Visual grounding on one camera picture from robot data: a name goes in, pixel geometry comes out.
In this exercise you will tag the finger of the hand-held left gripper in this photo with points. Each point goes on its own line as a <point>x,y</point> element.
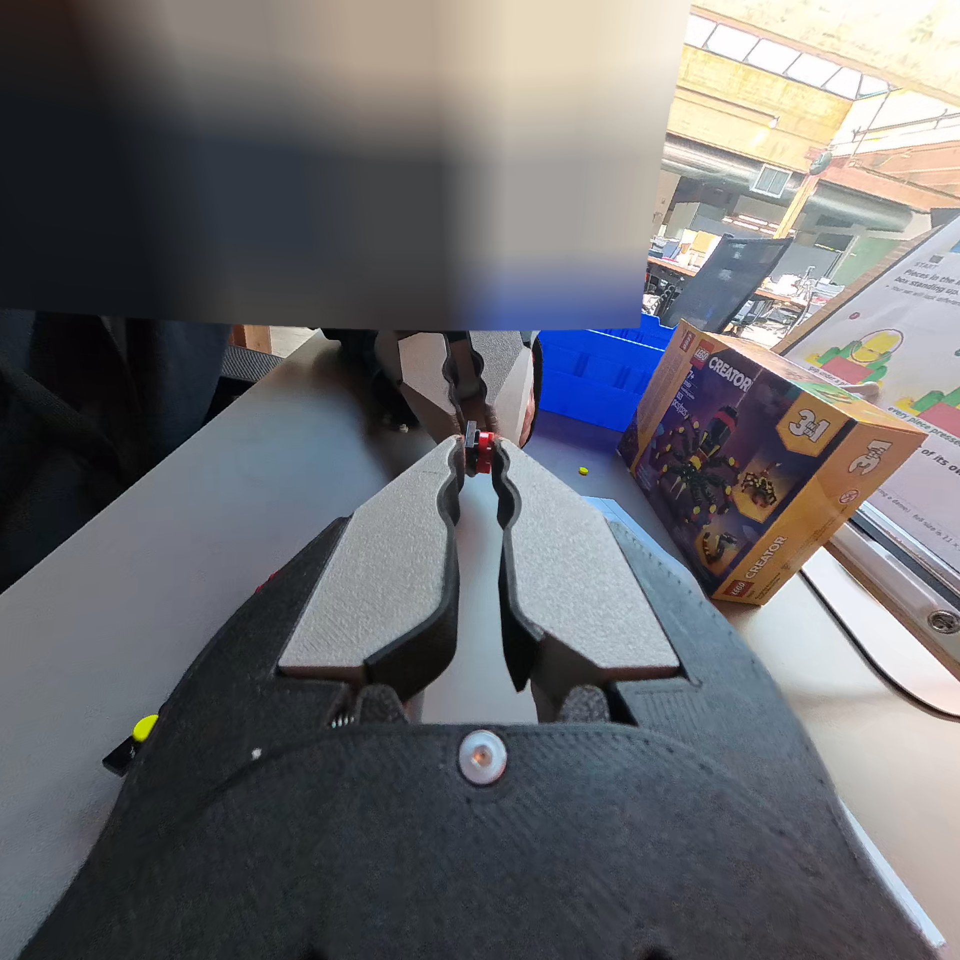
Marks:
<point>508,375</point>
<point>424,375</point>

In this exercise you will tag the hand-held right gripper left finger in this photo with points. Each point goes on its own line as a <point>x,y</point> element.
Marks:
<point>382,577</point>

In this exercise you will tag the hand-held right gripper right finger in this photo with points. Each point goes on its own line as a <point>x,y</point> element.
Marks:
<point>585,592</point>

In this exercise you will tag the small red lego piece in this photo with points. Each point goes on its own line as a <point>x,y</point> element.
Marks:
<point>481,448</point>

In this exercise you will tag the lego instruction booklet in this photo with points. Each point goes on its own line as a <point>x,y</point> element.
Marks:
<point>604,510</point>

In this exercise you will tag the lego set box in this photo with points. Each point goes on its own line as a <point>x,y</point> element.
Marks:
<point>750,465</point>

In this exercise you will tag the black yellow lego spider model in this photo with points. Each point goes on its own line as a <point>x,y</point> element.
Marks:
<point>135,739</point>

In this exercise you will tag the blue plastic bin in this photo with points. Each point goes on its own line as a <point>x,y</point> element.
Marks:
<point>592,382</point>

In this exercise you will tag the white stand base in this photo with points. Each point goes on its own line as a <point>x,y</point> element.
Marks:
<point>862,637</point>

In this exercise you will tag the person's dark jacket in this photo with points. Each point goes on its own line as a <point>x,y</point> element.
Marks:
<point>75,420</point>

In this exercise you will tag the metal board clip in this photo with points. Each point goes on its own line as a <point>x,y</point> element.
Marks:
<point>922,592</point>

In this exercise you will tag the wooden display board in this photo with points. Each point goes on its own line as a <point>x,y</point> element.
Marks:
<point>855,291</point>

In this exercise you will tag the printed instruction sheet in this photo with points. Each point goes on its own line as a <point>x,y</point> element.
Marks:
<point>915,322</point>

